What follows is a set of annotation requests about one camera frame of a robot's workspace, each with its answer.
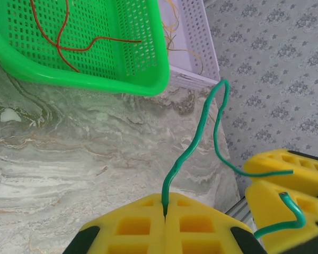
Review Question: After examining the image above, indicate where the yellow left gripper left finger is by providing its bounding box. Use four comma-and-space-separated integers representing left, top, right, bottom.
62, 193, 166, 254

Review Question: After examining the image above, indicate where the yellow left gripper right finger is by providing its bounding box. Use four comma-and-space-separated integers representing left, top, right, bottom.
165, 192, 267, 254

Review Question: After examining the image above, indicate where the purple plastic basket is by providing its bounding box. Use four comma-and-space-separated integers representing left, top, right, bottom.
158, 0, 220, 89

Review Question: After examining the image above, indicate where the green plastic basket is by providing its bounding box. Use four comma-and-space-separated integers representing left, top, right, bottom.
0, 0, 172, 96

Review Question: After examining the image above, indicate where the aluminium table side rail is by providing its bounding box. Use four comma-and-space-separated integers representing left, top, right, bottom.
225, 199, 255, 228

